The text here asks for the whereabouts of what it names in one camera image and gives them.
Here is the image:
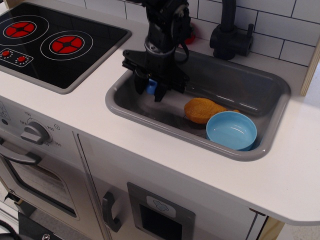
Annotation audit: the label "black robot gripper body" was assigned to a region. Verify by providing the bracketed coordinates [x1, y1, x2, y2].
[122, 45, 190, 93]

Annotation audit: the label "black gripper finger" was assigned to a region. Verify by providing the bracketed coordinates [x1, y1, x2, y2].
[133, 71, 149, 95]
[154, 82, 168, 102]

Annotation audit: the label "blue and grey toy spoon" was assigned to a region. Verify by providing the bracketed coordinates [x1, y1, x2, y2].
[145, 78, 158, 95]

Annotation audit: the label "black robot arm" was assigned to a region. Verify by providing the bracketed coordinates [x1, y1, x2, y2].
[122, 0, 193, 102]

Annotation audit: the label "light blue plastic bowl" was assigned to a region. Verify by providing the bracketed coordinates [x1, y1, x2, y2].
[206, 111, 258, 151]

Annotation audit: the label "grey toy sink basin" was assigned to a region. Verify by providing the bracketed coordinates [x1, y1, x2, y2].
[105, 52, 291, 161]

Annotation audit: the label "red toy strawberry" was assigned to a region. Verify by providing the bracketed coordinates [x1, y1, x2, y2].
[184, 24, 196, 45]

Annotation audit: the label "orange toy chicken drumstick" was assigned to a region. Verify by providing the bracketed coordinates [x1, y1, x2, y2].
[184, 97, 229, 124]

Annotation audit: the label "dark grey toy faucet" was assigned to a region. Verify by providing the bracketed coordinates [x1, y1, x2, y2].
[209, 0, 254, 61]

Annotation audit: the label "black toy stove top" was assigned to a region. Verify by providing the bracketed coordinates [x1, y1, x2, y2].
[0, 2, 131, 95]

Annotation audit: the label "grey oven knob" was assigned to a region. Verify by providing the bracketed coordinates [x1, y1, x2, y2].
[20, 121, 50, 145]

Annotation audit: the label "grey dispenser panel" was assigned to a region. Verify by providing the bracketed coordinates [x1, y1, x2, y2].
[127, 182, 196, 240]

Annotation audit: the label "toy oven door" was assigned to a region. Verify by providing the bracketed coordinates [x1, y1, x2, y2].
[0, 152, 104, 240]

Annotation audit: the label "black cable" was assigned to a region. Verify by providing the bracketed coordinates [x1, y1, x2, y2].
[174, 42, 190, 65]

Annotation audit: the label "grey oven door handle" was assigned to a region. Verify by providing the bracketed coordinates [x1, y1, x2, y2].
[0, 138, 42, 166]

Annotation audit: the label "grey cabinet door handle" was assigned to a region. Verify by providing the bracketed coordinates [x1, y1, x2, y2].
[102, 191, 122, 233]

